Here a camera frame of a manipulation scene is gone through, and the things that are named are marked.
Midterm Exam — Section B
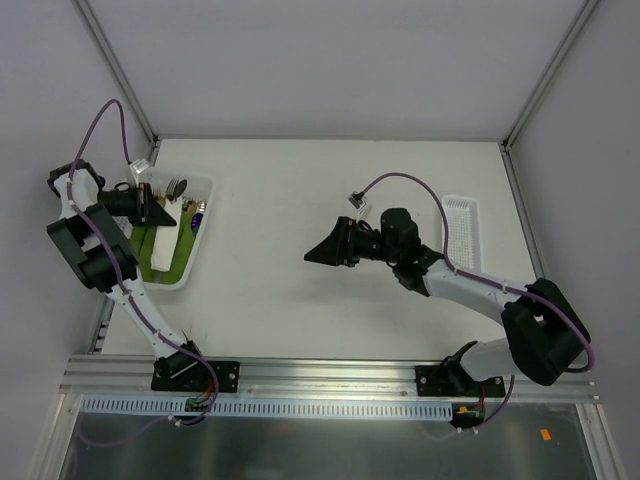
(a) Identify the white paper napkin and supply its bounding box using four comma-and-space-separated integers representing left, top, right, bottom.
151, 197, 182, 272

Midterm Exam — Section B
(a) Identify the silver fork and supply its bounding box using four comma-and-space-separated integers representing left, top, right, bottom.
164, 178, 178, 202

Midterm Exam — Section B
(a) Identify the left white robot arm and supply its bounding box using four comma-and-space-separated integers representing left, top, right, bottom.
46, 159, 217, 393

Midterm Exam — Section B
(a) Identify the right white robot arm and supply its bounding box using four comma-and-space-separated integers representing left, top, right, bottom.
304, 208, 594, 396

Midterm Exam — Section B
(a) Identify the green rolled napkin bundle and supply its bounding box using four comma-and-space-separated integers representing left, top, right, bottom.
129, 212, 195, 285

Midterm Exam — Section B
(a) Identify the gold cutlery in basket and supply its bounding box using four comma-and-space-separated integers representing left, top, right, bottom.
153, 190, 207, 214

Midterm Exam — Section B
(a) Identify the white perforated basket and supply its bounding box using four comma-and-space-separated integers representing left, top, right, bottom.
114, 167, 216, 291

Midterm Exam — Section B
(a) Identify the white narrow utensil tray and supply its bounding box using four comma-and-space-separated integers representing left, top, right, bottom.
441, 195, 482, 272

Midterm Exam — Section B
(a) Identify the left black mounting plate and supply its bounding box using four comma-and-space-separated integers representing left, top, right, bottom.
151, 357, 240, 393

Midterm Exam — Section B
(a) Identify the black mounting plate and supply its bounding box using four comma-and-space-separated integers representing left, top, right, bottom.
151, 357, 240, 393
414, 365, 506, 398

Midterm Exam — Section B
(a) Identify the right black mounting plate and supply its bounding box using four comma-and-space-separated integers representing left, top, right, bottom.
414, 365, 506, 398

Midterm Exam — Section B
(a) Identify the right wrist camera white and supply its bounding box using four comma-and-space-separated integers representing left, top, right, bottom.
348, 192, 372, 220

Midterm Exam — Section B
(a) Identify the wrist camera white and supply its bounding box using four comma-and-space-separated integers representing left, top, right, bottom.
128, 158, 150, 184
348, 192, 372, 220

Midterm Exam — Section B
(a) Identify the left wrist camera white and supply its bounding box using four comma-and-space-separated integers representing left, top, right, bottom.
128, 158, 150, 184

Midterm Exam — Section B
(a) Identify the left aluminium frame post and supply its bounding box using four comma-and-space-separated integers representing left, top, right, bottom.
71, 0, 158, 145

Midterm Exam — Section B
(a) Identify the aluminium frame post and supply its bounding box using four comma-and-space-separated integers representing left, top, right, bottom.
71, 0, 158, 145
502, 0, 602, 152

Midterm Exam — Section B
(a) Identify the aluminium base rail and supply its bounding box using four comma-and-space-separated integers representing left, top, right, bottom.
59, 355, 601, 404

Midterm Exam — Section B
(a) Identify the white slotted cable duct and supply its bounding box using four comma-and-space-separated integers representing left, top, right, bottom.
80, 395, 453, 422

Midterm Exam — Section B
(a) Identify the right aluminium frame post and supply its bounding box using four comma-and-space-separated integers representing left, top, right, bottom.
502, 0, 602, 152

